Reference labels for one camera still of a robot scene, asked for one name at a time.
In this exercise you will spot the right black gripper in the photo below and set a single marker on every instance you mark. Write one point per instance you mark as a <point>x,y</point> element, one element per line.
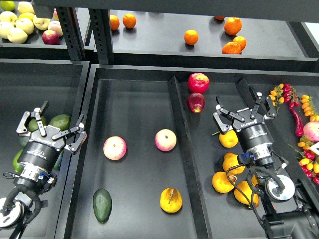
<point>251,130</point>

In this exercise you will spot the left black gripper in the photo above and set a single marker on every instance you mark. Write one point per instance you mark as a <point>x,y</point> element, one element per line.
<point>43,148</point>

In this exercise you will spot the dark green avocado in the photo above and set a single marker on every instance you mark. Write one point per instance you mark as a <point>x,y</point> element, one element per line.
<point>102,204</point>

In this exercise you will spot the yellow pear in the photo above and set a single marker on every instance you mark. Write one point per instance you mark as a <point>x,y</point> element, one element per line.
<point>228,140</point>
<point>246,194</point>
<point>170,200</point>
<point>230,160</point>
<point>221,183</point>

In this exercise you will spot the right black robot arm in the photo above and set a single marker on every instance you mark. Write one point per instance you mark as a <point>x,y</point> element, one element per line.
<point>287,214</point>

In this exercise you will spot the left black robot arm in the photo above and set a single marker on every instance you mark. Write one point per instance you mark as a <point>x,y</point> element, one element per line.
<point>22,205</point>

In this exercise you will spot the green avocado top left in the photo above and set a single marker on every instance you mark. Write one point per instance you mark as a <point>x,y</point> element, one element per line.
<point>33,124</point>

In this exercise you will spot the green avocado top right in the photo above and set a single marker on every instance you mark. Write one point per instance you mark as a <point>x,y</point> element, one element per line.
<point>61,121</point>

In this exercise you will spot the yellow pear top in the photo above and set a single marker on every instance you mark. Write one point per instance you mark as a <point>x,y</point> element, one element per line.
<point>228,140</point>

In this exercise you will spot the green avocado lower right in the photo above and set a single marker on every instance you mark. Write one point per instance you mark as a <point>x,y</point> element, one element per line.
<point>58,161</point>

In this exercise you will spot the light green avocado bottom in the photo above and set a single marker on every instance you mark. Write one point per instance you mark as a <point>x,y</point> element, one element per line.
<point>17,167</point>

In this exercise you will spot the yellow pear bottom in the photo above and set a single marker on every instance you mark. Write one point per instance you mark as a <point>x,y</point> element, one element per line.
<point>246,194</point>

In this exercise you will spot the cherry tomato vine left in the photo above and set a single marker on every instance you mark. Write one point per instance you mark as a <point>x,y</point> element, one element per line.
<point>277,97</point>

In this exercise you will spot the dark red apple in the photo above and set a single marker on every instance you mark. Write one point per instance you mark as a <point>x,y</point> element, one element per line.
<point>196,102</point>

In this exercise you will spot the red chili pepper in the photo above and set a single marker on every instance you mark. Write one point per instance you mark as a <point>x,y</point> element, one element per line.
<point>299,127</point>

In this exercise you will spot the bright red apple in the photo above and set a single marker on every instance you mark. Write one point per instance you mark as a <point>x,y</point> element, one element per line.
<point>198,83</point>

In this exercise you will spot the black left tray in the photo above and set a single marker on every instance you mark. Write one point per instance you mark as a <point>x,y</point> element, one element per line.
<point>25,85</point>

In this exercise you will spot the black tray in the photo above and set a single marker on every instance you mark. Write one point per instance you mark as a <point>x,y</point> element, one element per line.
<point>135,103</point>
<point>25,85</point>

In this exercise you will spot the orange cherry tomato vine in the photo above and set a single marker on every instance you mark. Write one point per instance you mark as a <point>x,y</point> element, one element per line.
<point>309,108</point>

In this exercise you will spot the pink apple left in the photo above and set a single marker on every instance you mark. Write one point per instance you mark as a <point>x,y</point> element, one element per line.
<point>114,148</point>

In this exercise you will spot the pink apple at right edge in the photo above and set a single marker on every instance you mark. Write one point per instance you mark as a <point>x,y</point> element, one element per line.
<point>311,131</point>

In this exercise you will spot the orange on shelf front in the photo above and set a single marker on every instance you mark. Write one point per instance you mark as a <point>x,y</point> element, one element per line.
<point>231,48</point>

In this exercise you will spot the orange on shelf right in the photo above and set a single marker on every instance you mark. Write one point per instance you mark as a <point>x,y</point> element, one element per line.
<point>241,41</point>

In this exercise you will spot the large orange on shelf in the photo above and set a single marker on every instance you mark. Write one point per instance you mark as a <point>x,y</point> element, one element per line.
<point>233,25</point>

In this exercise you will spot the orange on shelf centre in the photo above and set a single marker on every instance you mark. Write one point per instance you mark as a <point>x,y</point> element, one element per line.
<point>191,37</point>

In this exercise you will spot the red apple on shelf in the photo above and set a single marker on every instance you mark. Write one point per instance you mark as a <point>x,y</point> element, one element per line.
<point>50,37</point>

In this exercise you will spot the black middle tray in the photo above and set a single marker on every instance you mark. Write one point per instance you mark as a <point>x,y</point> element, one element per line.
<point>135,103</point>

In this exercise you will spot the pale yellow apple front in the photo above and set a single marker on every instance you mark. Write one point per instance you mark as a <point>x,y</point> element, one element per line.
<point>17,35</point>

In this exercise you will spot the orange on shelf left edge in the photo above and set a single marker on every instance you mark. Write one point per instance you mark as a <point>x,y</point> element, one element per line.
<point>114,22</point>

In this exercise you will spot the black shelf post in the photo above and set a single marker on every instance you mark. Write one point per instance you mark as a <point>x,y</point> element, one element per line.
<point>100,24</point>

